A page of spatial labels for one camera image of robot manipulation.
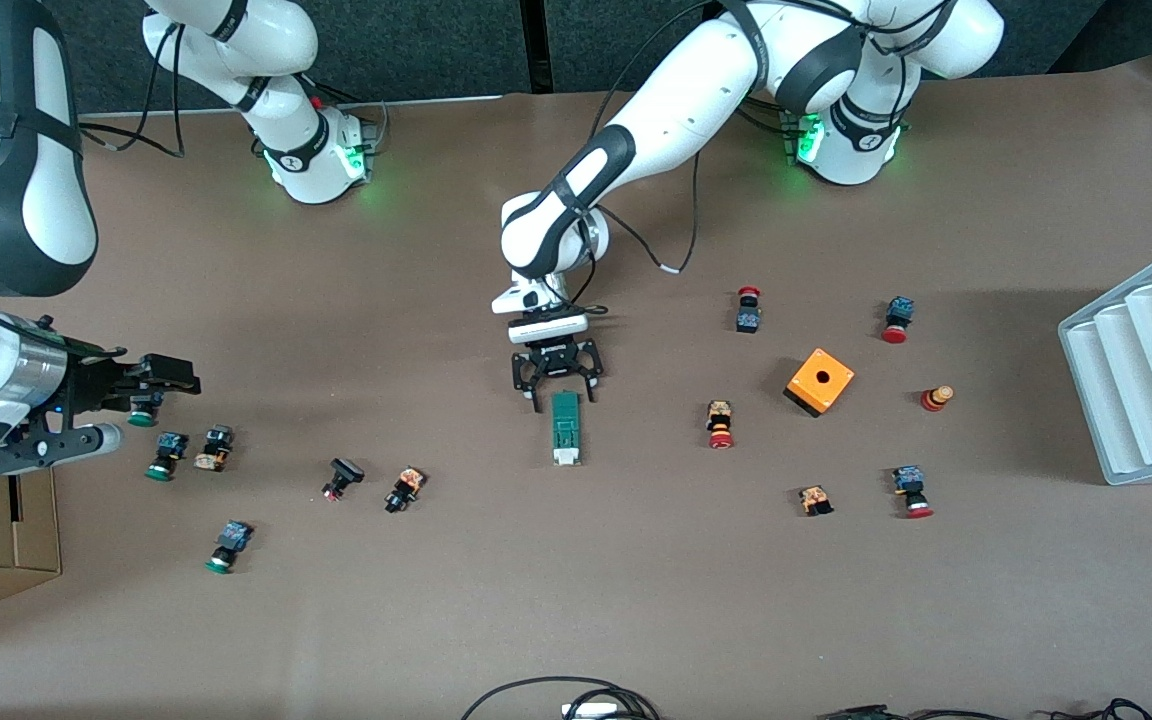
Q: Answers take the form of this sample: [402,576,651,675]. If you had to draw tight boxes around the red mushroom button orange block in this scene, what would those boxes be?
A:
[705,399,737,451]

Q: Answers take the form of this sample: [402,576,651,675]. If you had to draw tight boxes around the grey ridged tray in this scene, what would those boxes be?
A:
[1057,238,1152,488]

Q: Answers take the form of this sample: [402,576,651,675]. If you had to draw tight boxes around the black cable with connector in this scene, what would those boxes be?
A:
[816,697,1152,720]

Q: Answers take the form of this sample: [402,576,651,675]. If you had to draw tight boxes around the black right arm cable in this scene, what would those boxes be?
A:
[76,20,187,161]

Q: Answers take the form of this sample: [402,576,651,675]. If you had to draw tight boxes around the black looped cable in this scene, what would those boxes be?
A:
[461,676,662,720]

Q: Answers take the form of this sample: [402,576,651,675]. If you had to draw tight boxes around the black square push button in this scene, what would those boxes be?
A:
[322,457,367,503]

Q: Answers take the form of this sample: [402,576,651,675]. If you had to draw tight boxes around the black vertical divider strip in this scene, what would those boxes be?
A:
[519,0,555,96]

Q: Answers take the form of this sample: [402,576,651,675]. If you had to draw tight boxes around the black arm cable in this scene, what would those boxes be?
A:
[76,20,187,161]
[586,0,707,276]

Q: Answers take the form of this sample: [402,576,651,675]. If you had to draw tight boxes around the orange button enclosure box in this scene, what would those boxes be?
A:
[783,347,856,419]

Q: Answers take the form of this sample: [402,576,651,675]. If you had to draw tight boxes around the black orange contact block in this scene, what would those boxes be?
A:
[193,424,235,473]

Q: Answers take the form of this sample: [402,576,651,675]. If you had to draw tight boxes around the black push button orange block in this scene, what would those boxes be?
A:
[384,466,427,515]

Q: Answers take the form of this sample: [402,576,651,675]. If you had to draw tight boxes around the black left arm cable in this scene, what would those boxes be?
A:
[586,0,707,276]

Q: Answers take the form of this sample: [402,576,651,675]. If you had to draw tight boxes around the red push button blue block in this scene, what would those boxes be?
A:
[881,295,916,345]
[891,465,935,520]

